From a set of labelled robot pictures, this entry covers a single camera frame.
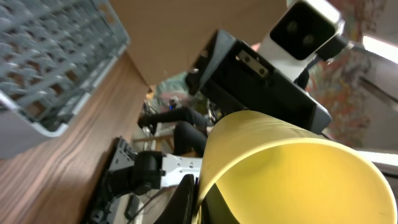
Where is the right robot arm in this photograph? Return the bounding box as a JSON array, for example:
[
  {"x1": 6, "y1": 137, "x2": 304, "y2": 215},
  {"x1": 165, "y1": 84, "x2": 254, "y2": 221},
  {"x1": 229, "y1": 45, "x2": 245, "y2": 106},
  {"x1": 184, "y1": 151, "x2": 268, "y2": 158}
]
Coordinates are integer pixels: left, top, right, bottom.
[{"x1": 105, "y1": 30, "x2": 331, "y2": 198}]

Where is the person in black clothes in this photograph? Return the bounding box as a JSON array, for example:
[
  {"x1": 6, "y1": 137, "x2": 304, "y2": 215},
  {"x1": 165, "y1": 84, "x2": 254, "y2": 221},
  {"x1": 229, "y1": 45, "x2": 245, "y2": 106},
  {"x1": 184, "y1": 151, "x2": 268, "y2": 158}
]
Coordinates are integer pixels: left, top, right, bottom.
[{"x1": 137, "y1": 107, "x2": 211, "y2": 157}]

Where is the grey dishwasher rack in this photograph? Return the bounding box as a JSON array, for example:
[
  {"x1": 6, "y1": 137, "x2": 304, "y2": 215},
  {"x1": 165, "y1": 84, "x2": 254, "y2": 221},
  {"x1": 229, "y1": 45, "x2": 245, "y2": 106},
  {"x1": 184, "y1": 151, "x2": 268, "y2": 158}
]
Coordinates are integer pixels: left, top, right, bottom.
[{"x1": 1, "y1": 0, "x2": 130, "y2": 159}]

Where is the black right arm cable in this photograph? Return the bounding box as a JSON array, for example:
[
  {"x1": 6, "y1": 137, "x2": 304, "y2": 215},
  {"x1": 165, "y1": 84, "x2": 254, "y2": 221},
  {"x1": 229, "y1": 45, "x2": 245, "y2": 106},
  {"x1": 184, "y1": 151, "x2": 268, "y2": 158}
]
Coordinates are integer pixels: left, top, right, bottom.
[{"x1": 294, "y1": 54, "x2": 324, "y2": 91}]

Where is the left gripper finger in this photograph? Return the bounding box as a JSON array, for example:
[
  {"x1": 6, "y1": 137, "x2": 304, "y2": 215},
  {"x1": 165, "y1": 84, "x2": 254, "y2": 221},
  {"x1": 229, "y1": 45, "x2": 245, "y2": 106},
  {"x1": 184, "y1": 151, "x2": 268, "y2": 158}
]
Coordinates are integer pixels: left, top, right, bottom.
[{"x1": 154, "y1": 174, "x2": 195, "y2": 224}]

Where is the yellow plastic cup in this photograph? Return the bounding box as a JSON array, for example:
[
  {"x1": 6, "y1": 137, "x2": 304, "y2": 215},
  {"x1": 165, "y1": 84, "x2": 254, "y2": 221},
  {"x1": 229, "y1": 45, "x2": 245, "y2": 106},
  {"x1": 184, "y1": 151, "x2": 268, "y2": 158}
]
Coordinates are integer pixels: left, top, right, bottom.
[{"x1": 193, "y1": 110, "x2": 397, "y2": 223}]

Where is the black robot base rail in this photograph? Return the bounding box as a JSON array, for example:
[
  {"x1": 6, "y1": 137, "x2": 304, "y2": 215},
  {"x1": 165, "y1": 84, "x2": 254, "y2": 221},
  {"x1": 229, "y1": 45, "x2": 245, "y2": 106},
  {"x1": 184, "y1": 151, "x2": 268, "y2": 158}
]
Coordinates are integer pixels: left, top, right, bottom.
[{"x1": 81, "y1": 136, "x2": 137, "y2": 224}]

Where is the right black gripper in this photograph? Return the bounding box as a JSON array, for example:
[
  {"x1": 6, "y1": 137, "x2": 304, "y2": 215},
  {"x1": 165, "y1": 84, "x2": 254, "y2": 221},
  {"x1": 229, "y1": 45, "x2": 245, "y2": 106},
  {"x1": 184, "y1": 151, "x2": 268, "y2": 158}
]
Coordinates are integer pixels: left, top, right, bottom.
[{"x1": 185, "y1": 30, "x2": 331, "y2": 134}]

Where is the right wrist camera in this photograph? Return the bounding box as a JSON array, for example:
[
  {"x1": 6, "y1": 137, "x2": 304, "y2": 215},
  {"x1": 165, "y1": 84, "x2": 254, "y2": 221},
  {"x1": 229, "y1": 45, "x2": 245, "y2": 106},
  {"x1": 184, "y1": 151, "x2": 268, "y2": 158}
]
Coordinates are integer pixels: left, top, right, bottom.
[{"x1": 258, "y1": 0, "x2": 345, "y2": 81}]

